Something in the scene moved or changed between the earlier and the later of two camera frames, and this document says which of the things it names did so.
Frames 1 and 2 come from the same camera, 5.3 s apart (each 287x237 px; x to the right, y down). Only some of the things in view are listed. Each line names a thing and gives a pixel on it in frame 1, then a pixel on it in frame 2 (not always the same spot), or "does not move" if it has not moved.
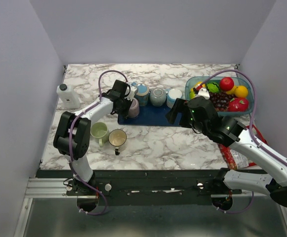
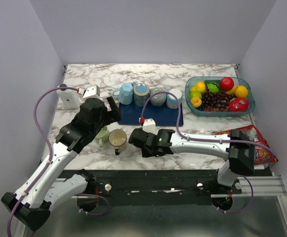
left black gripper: (124, 113) -> (113, 116)
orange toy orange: (241, 91) does not move
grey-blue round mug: (157, 96) does not move
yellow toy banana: (232, 91) does not move
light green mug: (99, 131) does not move
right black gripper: (180, 105) -> (146, 154)
